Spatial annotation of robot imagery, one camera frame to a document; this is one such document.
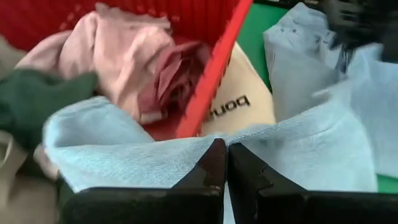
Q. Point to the white printed tote bag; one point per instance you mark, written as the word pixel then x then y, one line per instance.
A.
pixel 242 81

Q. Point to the red plastic laundry basket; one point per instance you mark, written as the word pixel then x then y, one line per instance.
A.
pixel 31 18

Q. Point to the pale pink garment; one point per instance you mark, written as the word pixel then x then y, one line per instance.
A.
pixel 124 56

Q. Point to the maroon garment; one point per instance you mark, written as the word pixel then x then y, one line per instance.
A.
pixel 177 77

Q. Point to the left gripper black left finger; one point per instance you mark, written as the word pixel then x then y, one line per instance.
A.
pixel 155 205

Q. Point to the dark green garment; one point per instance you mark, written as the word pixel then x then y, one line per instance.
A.
pixel 40 96

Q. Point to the light blue denim jeans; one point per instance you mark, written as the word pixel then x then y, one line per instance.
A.
pixel 124 161

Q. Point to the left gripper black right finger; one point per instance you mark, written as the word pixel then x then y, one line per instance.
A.
pixel 295 208

